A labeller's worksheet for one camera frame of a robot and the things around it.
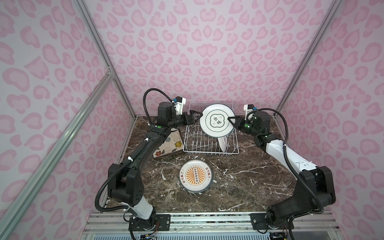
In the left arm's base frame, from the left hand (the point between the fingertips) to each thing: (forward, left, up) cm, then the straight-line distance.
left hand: (199, 115), depth 77 cm
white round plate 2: (+1, -8, -6) cm, 10 cm away
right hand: (+1, -16, -4) cm, 16 cm away
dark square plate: (+1, +18, -29) cm, 34 cm away
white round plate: (-20, +2, -31) cm, 37 cm away
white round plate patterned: (-3, -14, -20) cm, 25 cm away
